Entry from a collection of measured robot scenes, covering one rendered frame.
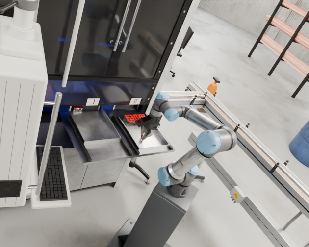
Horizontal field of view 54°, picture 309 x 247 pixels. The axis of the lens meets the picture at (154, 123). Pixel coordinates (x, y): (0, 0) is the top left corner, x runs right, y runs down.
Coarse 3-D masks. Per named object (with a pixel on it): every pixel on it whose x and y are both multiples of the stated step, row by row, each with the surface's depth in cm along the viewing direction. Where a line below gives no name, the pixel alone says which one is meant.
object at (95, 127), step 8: (72, 112) 208; (88, 112) 215; (96, 112) 218; (104, 112) 217; (72, 120) 199; (80, 120) 205; (88, 120) 208; (96, 120) 211; (104, 120) 214; (80, 128) 198; (88, 128) 201; (96, 128) 204; (104, 128) 207; (112, 128) 209; (80, 136) 189; (88, 136) 195; (96, 136) 197; (104, 136) 200; (112, 136) 203; (120, 136) 201; (88, 144) 188
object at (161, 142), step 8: (120, 120) 216; (128, 128) 216; (136, 128) 220; (136, 136) 213; (152, 136) 219; (160, 136) 221; (136, 144) 201; (144, 144) 209; (152, 144) 212; (160, 144) 216; (168, 144) 214
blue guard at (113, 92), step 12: (48, 84) 177; (60, 84) 181; (72, 84) 185; (84, 84) 190; (96, 84) 194; (108, 84) 199; (120, 84) 204; (132, 84) 210; (144, 84) 216; (48, 96) 182; (72, 96) 191; (84, 96) 196; (96, 96) 201; (108, 96) 206; (120, 96) 212; (132, 96) 218; (144, 96) 224
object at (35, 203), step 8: (64, 160) 183; (32, 168) 169; (64, 168) 177; (32, 176) 165; (32, 184) 161; (32, 192) 157; (32, 200) 153; (64, 200) 160; (32, 208) 152; (40, 208) 154
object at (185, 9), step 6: (186, 0) 187; (186, 6) 190; (180, 12) 191; (186, 12) 193; (180, 18) 193; (180, 24) 197; (174, 30) 197; (174, 36) 201; (168, 42) 202; (168, 48) 205; (168, 54) 209; (162, 60) 210; (162, 66) 213; (156, 72) 214; (156, 78) 219; (156, 84) 222; (150, 90) 223; (150, 96) 227; (144, 102) 228
